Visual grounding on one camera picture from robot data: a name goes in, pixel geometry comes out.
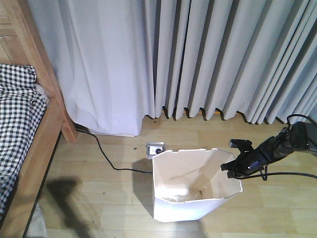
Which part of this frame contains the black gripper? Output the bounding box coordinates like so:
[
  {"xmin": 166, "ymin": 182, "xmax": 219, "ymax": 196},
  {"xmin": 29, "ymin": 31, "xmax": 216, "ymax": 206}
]
[{"xmin": 220, "ymin": 151, "xmax": 265, "ymax": 179}]

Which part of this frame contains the white plastic trash bin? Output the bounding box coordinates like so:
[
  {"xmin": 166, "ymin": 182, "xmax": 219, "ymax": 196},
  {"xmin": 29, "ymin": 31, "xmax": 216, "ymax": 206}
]
[{"xmin": 153, "ymin": 148, "xmax": 243, "ymax": 222}]

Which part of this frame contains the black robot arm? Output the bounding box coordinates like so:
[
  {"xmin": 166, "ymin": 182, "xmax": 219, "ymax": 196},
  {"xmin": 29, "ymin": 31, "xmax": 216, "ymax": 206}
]
[{"xmin": 220, "ymin": 120, "xmax": 317, "ymax": 181}]

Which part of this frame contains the floor power socket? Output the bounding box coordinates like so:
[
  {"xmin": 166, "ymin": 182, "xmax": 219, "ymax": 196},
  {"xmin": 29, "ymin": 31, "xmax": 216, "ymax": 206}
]
[{"xmin": 146, "ymin": 142, "xmax": 166, "ymax": 159}]

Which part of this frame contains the grey pleated curtain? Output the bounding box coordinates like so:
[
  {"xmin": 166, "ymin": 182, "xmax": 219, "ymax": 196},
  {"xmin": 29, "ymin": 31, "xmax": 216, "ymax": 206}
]
[{"xmin": 142, "ymin": 0, "xmax": 317, "ymax": 124}]

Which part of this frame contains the white sheer curtain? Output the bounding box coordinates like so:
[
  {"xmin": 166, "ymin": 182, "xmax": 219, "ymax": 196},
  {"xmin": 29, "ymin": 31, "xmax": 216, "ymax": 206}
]
[{"xmin": 28, "ymin": 0, "xmax": 154, "ymax": 136}]

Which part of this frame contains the black white checkered bedsheet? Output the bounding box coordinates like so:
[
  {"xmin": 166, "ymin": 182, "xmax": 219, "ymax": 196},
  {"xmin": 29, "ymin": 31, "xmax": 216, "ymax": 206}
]
[{"xmin": 0, "ymin": 64, "xmax": 48, "ymax": 215}]

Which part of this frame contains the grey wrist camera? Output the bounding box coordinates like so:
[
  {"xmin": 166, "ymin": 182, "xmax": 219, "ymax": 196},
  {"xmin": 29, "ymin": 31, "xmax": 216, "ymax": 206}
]
[{"xmin": 229, "ymin": 139, "xmax": 253, "ymax": 153}]

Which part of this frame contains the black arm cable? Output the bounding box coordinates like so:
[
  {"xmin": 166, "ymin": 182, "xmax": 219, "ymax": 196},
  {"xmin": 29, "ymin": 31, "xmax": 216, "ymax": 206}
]
[{"xmin": 232, "ymin": 114, "xmax": 317, "ymax": 180}]

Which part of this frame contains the black socket power cable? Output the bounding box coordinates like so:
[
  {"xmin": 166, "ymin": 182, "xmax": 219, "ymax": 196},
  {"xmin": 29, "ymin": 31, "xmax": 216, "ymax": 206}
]
[{"xmin": 75, "ymin": 123, "xmax": 154, "ymax": 174}]

